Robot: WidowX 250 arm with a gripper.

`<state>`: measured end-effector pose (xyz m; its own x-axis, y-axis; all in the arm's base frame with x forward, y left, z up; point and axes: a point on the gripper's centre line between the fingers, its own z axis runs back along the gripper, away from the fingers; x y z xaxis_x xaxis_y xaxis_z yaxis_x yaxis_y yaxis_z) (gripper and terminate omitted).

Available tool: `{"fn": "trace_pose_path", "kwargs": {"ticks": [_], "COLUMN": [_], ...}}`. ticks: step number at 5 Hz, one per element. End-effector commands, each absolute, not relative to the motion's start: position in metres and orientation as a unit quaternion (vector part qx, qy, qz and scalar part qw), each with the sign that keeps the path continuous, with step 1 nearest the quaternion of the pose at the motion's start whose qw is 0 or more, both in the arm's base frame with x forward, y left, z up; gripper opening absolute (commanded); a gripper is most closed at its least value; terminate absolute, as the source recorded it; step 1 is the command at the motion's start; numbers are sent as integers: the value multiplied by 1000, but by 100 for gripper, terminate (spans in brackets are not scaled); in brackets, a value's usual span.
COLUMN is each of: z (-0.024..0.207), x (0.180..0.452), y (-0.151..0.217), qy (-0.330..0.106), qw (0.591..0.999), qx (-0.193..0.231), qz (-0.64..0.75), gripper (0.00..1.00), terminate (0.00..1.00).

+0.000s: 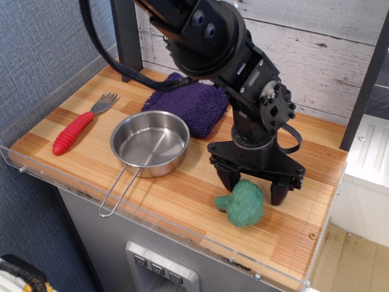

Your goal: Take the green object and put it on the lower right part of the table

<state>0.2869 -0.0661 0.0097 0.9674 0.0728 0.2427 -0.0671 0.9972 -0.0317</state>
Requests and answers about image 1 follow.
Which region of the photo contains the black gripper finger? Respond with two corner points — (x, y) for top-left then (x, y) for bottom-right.
(215, 164), (241, 191)
(270, 180), (294, 206)

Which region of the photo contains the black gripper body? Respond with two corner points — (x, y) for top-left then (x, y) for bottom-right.
(207, 139), (305, 189)

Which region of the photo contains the green toy broccoli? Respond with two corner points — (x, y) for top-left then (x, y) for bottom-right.
(214, 179), (264, 228)

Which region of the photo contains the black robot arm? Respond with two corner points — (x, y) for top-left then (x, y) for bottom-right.
(138, 1), (305, 206)

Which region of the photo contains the yellow object at corner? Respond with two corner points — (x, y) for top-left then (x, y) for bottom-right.
(22, 282), (55, 292)

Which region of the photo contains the purple folded towel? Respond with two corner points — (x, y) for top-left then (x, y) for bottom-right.
(142, 83), (229, 138)

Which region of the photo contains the small steel saucepan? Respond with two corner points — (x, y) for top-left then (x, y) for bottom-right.
(98, 110), (190, 218)

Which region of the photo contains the white ribbed appliance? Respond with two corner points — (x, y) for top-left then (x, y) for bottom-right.
(329, 114), (388, 246)

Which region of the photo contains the grey cabinet with dispenser panel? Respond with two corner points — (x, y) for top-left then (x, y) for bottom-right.
(57, 185), (292, 292)

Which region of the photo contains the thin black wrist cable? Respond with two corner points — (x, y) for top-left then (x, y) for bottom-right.
(278, 123), (303, 155)

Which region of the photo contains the black sleeved cable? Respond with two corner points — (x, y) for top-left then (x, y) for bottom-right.
(78, 0), (198, 92)

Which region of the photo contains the dark right frame post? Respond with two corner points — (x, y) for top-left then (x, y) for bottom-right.
(340, 12), (388, 151)

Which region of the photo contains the dark frame post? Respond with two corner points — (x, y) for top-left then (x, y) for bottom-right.
(340, 12), (388, 151)
(110, 0), (143, 72)

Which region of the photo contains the red handled fork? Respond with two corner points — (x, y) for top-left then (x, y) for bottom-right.
(52, 91), (119, 156)

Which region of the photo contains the dark left frame post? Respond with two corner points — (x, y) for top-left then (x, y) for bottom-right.
(110, 0), (143, 72)

